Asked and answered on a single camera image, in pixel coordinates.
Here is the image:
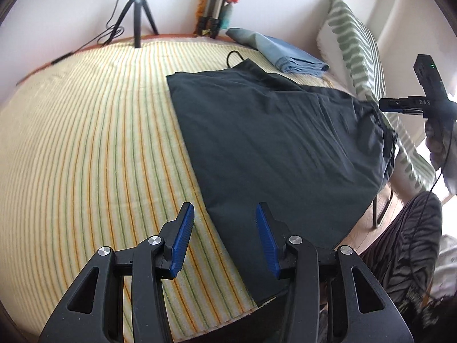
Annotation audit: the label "green patterned cushion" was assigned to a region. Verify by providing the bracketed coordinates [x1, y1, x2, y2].
[385, 114, 439, 193]
[316, 0, 389, 106]

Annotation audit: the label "yellow striped blanket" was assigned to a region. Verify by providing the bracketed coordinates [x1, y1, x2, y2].
[0, 37, 336, 342]

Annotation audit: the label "folded silver tripod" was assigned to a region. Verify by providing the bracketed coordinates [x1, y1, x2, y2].
[200, 0, 229, 39]

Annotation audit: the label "person's zebra striped leg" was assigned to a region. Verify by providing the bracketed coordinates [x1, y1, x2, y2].
[360, 191, 443, 315]

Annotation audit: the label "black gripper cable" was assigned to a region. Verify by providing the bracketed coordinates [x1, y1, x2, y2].
[403, 129, 451, 294]

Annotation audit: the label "white cloth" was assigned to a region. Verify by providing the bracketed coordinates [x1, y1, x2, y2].
[433, 235, 457, 302]

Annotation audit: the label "black ring light tripod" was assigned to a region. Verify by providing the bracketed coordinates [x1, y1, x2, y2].
[114, 0, 159, 49]

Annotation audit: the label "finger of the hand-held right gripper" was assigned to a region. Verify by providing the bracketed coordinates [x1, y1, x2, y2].
[379, 97, 411, 114]

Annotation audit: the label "folded blue jeans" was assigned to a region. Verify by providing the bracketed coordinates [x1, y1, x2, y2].
[226, 27, 330, 77]

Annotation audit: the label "black ring light cable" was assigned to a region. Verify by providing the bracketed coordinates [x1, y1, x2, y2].
[16, 0, 129, 85]

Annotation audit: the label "black pants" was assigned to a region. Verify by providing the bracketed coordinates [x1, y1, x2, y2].
[166, 51, 398, 308]

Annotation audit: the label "dark metal frame leg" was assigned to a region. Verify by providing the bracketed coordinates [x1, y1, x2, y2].
[371, 186, 394, 230]

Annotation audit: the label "brown woven mat roll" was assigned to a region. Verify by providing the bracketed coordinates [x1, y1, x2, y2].
[195, 0, 215, 35]

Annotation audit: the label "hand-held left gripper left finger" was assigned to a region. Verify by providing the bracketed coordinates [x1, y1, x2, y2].
[39, 202, 196, 343]

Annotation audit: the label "wooden bed frame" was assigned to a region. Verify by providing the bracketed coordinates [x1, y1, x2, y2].
[16, 33, 229, 86]

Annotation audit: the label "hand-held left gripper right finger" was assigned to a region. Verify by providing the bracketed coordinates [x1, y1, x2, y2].
[255, 202, 415, 343]

